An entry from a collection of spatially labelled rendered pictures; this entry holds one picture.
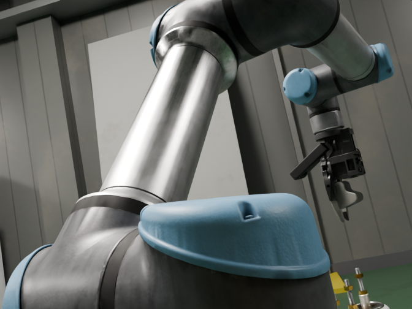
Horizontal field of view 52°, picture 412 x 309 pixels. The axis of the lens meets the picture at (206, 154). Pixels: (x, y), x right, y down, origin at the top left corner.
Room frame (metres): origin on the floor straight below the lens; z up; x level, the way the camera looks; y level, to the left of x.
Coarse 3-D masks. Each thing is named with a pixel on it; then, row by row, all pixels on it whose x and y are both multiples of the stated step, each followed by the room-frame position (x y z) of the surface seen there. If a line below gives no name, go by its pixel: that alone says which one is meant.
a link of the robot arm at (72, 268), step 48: (192, 0) 0.55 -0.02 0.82; (192, 48) 0.51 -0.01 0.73; (240, 48) 0.55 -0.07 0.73; (192, 96) 0.47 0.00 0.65; (144, 144) 0.42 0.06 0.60; (192, 144) 0.44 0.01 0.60; (144, 192) 0.38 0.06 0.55; (96, 240) 0.33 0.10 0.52; (48, 288) 0.32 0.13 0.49; (96, 288) 0.29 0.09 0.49
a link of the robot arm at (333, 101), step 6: (336, 96) 0.99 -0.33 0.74; (324, 102) 0.97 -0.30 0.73; (330, 102) 0.98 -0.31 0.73; (336, 102) 0.99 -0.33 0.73; (312, 108) 0.99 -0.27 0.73; (318, 108) 0.98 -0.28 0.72; (324, 108) 0.98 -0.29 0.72; (330, 108) 0.98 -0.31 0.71; (336, 108) 0.98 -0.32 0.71; (312, 114) 1.00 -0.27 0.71; (318, 114) 0.99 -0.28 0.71
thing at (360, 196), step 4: (344, 184) 1.04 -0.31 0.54; (348, 184) 1.03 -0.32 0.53; (348, 188) 1.03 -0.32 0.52; (352, 192) 1.03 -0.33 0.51; (356, 192) 1.03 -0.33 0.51; (360, 196) 1.02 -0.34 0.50; (360, 200) 1.03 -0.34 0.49; (352, 204) 1.04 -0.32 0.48; (344, 208) 1.04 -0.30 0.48; (344, 212) 1.04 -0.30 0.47; (348, 212) 1.05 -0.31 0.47; (344, 216) 1.04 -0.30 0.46; (348, 216) 1.04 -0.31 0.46
